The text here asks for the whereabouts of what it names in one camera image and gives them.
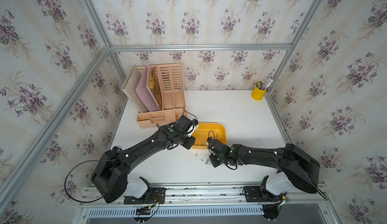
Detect beige folder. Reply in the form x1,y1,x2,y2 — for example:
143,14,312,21
121,66,149,113

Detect yellow pen holder cup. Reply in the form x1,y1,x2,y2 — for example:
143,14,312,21
251,81,267,101

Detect yellow plastic storage box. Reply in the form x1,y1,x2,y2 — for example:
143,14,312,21
191,123,227,149

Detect aluminium mounting rail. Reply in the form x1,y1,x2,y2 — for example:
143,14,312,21
79,182,331,207

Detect pink folder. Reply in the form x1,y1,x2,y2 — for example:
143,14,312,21
136,63,160,112

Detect white slotted cable duct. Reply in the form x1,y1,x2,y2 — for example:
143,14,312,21
88,205,264,219

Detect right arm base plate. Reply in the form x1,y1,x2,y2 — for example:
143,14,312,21
242,186,287,203

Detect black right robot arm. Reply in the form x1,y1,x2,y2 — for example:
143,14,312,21
207,137,320,194

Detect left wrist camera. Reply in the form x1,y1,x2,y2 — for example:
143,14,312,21
187,119,199,137

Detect pens in cup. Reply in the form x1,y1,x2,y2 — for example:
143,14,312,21
256,76,274,90

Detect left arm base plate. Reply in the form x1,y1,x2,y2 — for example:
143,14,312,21
124,188,166,205

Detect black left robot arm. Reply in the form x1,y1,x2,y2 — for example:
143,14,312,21
91,115,199,203

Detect pink desk file organizer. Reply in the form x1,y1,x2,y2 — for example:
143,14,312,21
137,63,185,129

